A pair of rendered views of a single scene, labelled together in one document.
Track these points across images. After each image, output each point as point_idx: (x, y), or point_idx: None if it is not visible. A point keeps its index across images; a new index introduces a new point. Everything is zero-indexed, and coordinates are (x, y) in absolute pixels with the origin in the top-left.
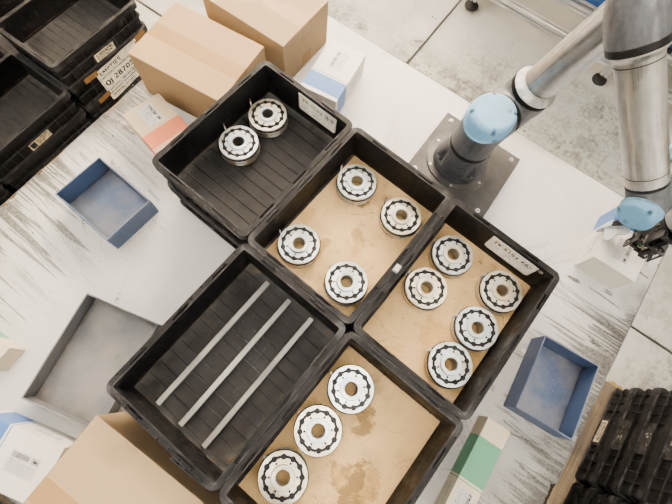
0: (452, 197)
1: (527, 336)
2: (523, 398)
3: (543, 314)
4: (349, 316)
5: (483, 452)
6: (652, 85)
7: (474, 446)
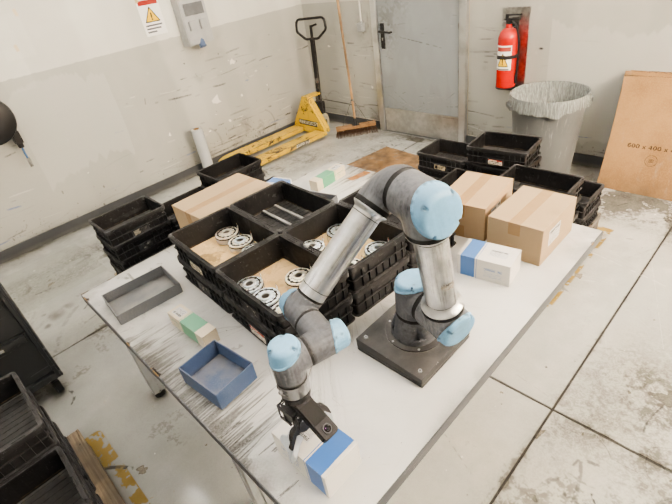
0: (379, 322)
1: (259, 374)
2: (218, 364)
3: (273, 388)
4: (285, 232)
5: (198, 323)
6: (344, 219)
7: (203, 319)
